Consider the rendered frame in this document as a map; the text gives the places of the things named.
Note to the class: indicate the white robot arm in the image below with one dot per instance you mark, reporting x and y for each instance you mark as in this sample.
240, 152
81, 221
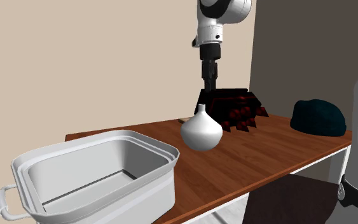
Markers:
209, 28

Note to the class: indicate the brown wooden table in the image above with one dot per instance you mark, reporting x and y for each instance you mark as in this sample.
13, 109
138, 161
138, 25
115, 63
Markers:
259, 158

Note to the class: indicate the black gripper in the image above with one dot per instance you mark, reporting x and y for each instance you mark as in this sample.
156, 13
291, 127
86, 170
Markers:
210, 52

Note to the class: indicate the white bulbous vase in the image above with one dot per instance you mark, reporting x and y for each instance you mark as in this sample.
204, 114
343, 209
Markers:
201, 131

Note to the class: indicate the dark teal cap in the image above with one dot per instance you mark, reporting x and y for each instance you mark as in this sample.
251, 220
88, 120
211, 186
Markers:
317, 118

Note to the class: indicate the black and red spiked object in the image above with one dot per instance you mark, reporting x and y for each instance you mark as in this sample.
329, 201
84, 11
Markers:
228, 105

